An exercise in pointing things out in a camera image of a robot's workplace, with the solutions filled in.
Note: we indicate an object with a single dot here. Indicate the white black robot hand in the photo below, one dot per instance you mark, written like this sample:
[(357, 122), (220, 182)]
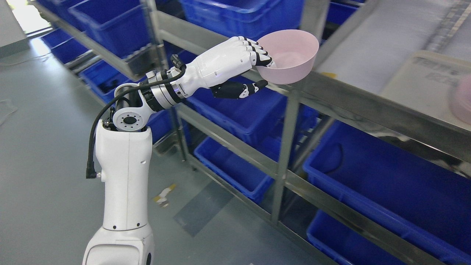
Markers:
[(214, 68)]

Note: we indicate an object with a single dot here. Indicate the pink plastic bowl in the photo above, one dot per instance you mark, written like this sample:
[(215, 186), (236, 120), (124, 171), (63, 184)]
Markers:
[(293, 52)]

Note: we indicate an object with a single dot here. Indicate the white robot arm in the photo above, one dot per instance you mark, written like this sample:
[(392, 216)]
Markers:
[(119, 153)]

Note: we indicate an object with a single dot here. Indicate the steel shelf rack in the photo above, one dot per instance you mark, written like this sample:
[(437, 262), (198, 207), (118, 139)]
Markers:
[(339, 101)]

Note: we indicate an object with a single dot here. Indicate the stack of pink bowls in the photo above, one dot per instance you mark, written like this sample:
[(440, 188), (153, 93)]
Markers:
[(460, 101)]

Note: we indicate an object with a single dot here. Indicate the white foam mat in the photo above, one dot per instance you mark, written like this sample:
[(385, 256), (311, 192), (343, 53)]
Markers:
[(376, 40)]

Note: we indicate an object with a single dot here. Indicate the beige bear tray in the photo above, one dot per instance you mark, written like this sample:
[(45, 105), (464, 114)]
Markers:
[(425, 84)]

